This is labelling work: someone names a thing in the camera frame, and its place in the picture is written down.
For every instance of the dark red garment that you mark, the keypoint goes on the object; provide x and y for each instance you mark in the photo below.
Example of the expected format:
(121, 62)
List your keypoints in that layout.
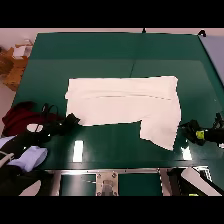
(18, 118)

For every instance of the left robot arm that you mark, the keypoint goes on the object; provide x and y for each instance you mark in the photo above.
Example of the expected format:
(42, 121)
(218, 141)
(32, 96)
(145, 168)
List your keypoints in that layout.
(23, 140)

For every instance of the silver frame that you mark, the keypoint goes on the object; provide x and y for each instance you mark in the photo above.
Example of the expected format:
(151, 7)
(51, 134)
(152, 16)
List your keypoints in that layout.
(106, 176)

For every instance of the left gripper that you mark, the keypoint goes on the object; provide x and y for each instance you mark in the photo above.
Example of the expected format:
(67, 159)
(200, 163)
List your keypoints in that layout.
(70, 122)

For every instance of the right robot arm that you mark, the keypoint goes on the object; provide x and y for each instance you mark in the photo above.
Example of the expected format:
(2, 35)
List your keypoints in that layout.
(215, 135)

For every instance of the lavender garment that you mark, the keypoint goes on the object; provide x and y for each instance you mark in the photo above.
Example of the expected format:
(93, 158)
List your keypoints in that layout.
(31, 157)

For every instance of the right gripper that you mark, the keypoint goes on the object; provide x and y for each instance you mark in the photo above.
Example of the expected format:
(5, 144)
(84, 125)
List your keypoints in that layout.
(192, 130)

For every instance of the white garment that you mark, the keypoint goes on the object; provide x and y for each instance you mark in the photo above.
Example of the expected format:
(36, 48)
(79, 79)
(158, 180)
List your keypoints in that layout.
(123, 103)

